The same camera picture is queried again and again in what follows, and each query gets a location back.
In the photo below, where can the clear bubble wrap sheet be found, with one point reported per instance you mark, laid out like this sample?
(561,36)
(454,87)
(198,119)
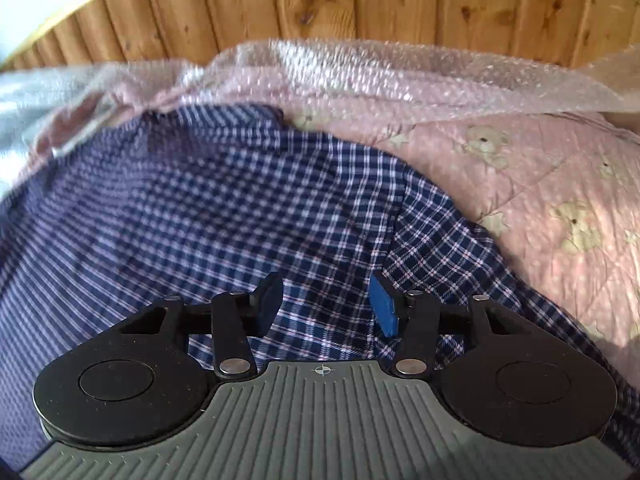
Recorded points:
(400,80)

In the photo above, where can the wooden headboard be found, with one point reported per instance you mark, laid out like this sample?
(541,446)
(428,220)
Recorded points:
(350,5)

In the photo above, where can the blue plaid shirt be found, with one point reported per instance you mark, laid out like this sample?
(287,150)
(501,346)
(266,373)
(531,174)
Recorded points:
(200,210)

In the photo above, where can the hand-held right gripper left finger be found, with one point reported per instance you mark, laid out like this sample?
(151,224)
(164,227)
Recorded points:
(270,305)

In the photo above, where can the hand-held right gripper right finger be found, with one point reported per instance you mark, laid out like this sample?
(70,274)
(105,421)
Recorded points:
(384,310)

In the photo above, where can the pink bear print quilt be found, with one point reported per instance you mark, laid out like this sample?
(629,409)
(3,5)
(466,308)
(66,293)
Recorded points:
(525,195)

